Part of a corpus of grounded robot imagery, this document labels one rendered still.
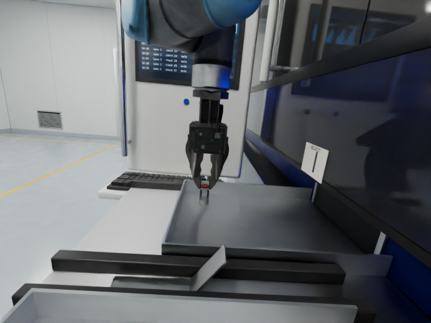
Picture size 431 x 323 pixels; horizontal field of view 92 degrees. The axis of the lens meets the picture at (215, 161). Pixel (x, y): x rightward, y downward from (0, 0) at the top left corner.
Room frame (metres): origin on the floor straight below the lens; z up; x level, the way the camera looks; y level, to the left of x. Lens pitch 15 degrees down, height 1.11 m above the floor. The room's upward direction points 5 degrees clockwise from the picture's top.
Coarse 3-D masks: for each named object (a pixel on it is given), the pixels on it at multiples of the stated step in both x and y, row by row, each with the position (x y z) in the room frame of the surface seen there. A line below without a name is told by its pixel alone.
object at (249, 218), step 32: (192, 192) 0.51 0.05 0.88; (224, 192) 0.51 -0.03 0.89; (256, 192) 0.52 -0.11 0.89; (288, 192) 0.52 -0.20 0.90; (192, 224) 0.36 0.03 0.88; (224, 224) 0.37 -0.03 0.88; (256, 224) 0.38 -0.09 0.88; (288, 224) 0.39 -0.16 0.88; (320, 224) 0.40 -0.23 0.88; (192, 256) 0.25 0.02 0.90; (256, 256) 0.26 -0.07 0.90; (288, 256) 0.26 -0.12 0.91; (320, 256) 0.26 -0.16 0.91; (352, 256) 0.26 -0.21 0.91; (384, 256) 0.27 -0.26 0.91
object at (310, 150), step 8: (312, 144) 0.41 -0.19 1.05; (312, 152) 0.40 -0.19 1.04; (320, 152) 0.37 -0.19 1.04; (304, 160) 0.43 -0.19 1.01; (312, 160) 0.39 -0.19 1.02; (320, 160) 0.37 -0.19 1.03; (304, 168) 0.42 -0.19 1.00; (312, 168) 0.39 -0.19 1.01; (320, 168) 0.36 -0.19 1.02; (312, 176) 0.38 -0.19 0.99; (320, 176) 0.36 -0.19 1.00
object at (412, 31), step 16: (400, 32) 0.27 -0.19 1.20; (416, 32) 0.25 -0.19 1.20; (352, 48) 0.35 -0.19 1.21; (368, 48) 0.32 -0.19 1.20; (384, 48) 0.29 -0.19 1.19; (400, 48) 0.26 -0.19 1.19; (416, 48) 0.24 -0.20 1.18; (272, 64) 0.82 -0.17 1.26; (320, 64) 0.44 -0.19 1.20; (336, 64) 0.39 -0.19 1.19; (352, 64) 0.34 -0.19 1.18; (272, 80) 0.78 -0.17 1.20; (288, 80) 0.61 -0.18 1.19; (288, 160) 0.52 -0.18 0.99; (336, 192) 0.31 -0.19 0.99; (352, 208) 0.27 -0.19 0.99; (384, 224) 0.21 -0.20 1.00; (400, 240) 0.19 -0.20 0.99; (416, 256) 0.17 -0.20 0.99
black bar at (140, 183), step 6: (132, 180) 0.51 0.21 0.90; (138, 180) 0.51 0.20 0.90; (144, 180) 0.52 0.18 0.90; (150, 180) 0.52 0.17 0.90; (156, 180) 0.53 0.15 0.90; (132, 186) 0.51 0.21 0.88; (138, 186) 0.51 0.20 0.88; (144, 186) 0.51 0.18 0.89; (150, 186) 0.51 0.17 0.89; (156, 186) 0.51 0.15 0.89; (162, 186) 0.51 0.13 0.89; (168, 186) 0.51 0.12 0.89; (174, 186) 0.51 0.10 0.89; (180, 186) 0.51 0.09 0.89
